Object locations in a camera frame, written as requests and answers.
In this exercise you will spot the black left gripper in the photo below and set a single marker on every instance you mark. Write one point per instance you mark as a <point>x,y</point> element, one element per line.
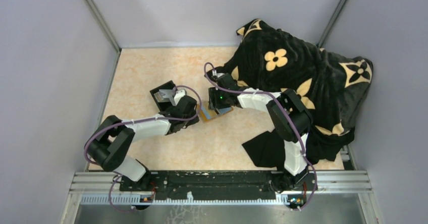
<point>190,122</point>

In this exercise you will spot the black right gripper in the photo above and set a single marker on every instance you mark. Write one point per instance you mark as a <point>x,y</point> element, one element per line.
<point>214,103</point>

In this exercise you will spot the blue credit card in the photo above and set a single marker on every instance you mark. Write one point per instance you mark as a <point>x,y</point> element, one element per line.
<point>209,114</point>

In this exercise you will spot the black plastic box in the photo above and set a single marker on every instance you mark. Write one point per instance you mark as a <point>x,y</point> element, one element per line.
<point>168,85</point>

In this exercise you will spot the white card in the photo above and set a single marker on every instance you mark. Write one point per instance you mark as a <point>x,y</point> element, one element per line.
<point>164,95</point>

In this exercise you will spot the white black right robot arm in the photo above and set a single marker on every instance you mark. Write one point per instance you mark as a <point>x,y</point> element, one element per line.
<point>291,119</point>

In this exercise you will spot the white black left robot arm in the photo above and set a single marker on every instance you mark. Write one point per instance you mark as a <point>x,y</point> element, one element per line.
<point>109,145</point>

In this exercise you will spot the black cloth piece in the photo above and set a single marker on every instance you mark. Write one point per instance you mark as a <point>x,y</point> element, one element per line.
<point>266,150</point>

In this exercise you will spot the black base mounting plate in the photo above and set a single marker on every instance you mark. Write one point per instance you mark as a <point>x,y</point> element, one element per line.
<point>217,185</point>

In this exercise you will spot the black floral blanket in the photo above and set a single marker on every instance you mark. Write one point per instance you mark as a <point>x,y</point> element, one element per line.
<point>331,86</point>

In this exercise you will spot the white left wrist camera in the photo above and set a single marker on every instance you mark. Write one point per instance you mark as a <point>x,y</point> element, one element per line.
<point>180,93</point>

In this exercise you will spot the aluminium front rail frame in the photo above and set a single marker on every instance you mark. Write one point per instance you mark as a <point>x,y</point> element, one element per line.
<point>101,188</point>

